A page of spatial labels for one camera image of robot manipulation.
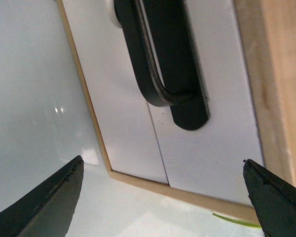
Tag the green spider plant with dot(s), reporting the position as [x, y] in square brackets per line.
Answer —
[237, 221]

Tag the black drawer handle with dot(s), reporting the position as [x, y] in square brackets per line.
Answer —
[163, 57]

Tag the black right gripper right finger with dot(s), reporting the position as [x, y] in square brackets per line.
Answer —
[273, 198]

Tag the wooden drawer cabinet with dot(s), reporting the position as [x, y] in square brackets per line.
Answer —
[261, 25]

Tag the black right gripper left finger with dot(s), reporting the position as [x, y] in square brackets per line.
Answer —
[48, 209]

